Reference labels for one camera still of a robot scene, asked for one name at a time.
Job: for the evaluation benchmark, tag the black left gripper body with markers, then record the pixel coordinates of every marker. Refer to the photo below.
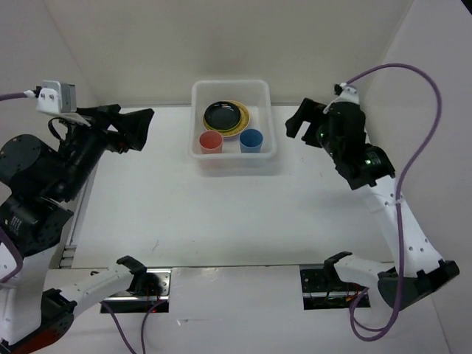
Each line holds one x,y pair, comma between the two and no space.
87,147

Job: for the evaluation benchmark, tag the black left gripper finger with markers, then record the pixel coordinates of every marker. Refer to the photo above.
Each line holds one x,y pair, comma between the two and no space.
131,130
100,116

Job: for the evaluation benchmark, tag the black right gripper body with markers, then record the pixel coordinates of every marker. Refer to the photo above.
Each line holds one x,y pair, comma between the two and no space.
328,142

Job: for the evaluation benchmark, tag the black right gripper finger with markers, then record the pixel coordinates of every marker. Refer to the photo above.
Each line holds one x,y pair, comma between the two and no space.
293,124
312,112

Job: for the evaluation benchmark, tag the blue plastic cup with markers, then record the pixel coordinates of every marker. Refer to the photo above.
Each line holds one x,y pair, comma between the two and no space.
251,141

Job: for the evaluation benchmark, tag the round bamboo woven tray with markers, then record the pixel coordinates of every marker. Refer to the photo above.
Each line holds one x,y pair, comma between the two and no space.
206,127

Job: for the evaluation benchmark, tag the orange plastic plate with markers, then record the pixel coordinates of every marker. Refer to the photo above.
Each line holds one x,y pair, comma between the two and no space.
246,118

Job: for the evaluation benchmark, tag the black glossy plate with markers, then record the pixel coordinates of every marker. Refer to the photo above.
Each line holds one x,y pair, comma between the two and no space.
222,115

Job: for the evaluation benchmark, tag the red plastic cup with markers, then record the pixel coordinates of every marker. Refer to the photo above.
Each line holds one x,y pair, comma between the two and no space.
211,142

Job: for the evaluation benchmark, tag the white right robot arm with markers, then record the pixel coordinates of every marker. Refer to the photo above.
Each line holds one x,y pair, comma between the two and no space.
417,269

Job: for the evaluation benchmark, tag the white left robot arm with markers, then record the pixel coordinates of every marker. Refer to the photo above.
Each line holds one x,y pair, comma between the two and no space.
33,317

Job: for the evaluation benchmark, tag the translucent white plastic bin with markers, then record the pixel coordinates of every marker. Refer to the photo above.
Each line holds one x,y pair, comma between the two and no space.
253,98

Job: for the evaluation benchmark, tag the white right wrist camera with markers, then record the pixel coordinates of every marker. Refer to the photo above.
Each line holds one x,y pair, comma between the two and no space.
346,93

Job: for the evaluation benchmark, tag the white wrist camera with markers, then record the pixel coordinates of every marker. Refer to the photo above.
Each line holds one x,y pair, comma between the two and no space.
346,93
58,99

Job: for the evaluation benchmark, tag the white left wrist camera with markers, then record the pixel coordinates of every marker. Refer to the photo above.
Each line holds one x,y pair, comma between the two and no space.
58,99

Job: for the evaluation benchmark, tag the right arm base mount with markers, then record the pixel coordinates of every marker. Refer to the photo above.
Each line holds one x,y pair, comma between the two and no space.
319,293

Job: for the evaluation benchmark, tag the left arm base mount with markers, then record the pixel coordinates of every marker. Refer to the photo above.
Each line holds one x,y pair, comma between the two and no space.
153,289

